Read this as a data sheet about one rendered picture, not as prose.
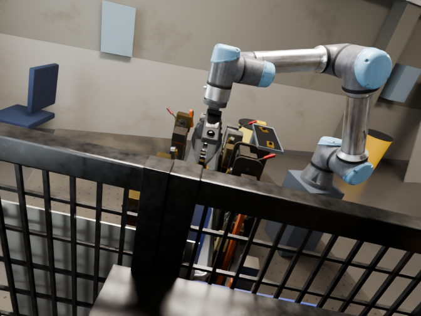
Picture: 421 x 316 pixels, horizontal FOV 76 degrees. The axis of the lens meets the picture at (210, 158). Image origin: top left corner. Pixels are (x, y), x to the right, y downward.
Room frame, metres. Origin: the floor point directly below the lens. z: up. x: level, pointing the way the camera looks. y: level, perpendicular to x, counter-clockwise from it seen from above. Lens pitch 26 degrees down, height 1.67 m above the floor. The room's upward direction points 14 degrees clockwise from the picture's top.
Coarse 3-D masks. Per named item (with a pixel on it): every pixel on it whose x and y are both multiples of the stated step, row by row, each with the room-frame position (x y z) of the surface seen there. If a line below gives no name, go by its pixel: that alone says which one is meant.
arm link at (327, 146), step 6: (324, 138) 1.17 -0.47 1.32; (330, 138) 1.19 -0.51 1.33; (318, 144) 1.18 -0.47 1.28; (324, 144) 1.15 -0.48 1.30; (330, 144) 1.13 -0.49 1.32; (336, 144) 1.12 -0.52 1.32; (318, 150) 1.16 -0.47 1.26; (324, 150) 1.14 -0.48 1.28; (330, 150) 1.11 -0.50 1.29; (336, 150) 1.10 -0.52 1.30; (318, 156) 1.15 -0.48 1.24; (324, 156) 1.12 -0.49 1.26; (330, 156) 1.09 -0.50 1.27; (318, 162) 1.14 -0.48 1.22; (324, 162) 1.12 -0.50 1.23; (324, 168) 1.12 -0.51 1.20
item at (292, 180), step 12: (288, 180) 1.20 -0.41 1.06; (300, 180) 1.15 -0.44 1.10; (312, 192) 1.06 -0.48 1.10; (324, 192) 1.09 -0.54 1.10; (336, 192) 1.12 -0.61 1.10; (264, 228) 1.23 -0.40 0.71; (276, 228) 1.15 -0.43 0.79; (288, 228) 1.08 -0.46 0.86; (300, 228) 1.06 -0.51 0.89; (288, 240) 1.05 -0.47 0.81; (300, 240) 1.08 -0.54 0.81; (312, 240) 1.11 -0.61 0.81
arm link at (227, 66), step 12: (216, 48) 0.77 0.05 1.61; (228, 48) 0.76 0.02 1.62; (216, 60) 0.76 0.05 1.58; (228, 60) 0.76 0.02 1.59; (240, 60) 0.79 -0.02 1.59; (216, 72) 0.76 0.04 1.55; (228, 72) 0.76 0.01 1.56; (240, 72) 0.78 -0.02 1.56; (216, 84) 0.76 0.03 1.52; (228, 84) 0.77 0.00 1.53
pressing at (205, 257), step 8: (192, 152) 1.37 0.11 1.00; (216, 152) 1.44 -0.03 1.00; (184, 160) 1.26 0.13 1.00; (192, 160) 1.28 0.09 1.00; (216, 160) 1.34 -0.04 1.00; (208, 168) 1.23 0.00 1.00; (216, 168) 1.25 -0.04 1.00; (208, 224) 0.80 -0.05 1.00; (208, 240) 0.72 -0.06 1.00; (208, 248) 0.68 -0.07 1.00; (200, 256) 0.64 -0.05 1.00; (208, 256) 0.64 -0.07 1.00; (200, 264) 0.61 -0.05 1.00; (208, 264) 0.61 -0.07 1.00; (200, 272) 0.58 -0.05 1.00
